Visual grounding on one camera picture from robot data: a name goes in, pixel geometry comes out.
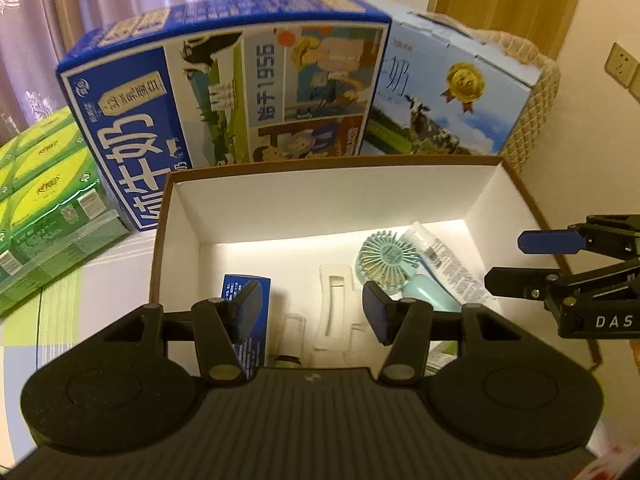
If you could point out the light blue milk carton box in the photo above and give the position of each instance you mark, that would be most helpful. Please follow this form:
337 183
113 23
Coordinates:
450 105

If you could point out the white cream tube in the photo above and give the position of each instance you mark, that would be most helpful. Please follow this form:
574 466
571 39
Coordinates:
450 267

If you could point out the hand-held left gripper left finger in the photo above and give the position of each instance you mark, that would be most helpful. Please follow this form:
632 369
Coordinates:
248 310

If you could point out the wrapped pack of green cartons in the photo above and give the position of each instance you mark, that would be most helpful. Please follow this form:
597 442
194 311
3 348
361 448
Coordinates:
45 210

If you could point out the small clear bottle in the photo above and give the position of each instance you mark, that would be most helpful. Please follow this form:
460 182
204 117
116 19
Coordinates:
292 332

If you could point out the white cardboard box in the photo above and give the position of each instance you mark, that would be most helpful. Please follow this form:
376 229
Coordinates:
320 210

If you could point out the checked tablecloth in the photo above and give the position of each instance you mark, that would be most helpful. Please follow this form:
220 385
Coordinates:
90 305

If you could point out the large blue milk carton box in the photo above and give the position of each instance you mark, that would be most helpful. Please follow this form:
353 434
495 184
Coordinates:
130 125

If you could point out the beige quilted cover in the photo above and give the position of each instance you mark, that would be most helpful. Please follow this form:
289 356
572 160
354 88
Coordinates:
530 110

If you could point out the red white printed packet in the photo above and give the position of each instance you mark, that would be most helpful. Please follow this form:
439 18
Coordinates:
617 462

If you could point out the small blue box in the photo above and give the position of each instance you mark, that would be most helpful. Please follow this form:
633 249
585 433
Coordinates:
252 355

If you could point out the green drink carton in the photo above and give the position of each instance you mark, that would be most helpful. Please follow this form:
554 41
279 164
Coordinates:
442 356

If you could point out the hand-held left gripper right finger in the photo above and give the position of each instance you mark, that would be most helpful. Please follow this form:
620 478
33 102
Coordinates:
377 316

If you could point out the pink curtain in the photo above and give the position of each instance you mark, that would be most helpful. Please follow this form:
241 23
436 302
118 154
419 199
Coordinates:
125 10

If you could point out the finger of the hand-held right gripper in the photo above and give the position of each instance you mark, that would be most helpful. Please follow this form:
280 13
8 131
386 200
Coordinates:
550 241
515 281

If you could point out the light blue handheld fan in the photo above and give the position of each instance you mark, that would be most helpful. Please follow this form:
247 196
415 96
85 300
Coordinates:
385 257

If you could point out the white plastic case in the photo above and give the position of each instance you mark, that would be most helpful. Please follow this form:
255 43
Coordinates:
339 305

